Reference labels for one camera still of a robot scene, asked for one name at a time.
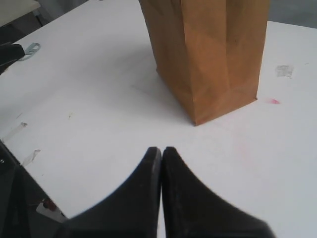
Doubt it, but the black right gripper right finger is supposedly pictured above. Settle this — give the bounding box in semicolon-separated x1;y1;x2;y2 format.
161;147;275;238

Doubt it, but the black clamp on table edge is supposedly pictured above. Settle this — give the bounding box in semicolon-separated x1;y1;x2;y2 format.
0;43;25;74

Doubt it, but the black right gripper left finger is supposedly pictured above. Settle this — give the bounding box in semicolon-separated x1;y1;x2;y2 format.
55;147;161;238

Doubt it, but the brown paper bag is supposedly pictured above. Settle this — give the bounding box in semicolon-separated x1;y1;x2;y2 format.
139;0;270;125

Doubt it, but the grey metal clip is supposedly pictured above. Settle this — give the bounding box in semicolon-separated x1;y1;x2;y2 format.
19;43;41;61

